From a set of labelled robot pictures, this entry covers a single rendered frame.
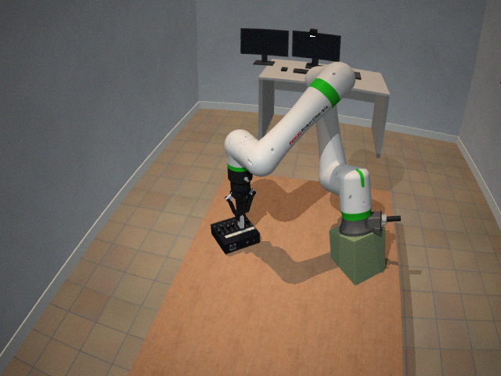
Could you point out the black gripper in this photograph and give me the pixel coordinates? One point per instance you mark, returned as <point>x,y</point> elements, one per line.
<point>243,194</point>

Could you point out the black lighting desk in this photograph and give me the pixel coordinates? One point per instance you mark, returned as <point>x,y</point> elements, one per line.
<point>231,238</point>

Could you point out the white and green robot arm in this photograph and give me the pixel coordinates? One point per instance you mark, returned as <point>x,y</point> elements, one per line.
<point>248,156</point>

